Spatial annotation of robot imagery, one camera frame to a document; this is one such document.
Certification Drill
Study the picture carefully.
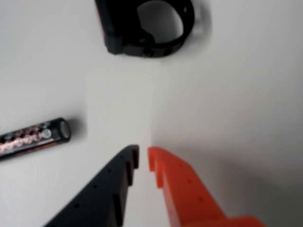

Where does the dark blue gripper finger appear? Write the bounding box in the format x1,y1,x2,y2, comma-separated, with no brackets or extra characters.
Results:
42,144,140,227

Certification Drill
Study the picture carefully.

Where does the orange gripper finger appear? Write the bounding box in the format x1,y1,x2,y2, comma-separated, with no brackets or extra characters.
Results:
147,146,268,227

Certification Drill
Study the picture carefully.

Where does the black plastic ring clamp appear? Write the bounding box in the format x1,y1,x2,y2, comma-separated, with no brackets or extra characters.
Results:
94,0,196,59

